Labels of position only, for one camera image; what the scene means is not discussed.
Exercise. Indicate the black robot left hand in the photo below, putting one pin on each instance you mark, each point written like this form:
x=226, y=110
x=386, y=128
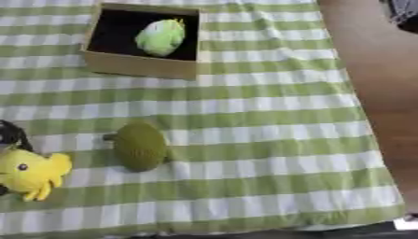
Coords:
x=11, y=134

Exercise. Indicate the yellow soft toy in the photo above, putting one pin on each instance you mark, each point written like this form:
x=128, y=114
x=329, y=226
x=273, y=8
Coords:
x=30, y=172

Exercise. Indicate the tan cardboard box black inside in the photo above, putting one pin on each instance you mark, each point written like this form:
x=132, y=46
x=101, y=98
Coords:
x=136, y=63

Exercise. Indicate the olive green oval toy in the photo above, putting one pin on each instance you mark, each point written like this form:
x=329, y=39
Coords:
x=140, y=147

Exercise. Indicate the light green soft toy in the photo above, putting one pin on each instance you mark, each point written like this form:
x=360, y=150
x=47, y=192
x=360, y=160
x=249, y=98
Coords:
x=160, y=38

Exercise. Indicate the dark grey bag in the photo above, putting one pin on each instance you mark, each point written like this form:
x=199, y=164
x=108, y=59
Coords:
x=401, y=14

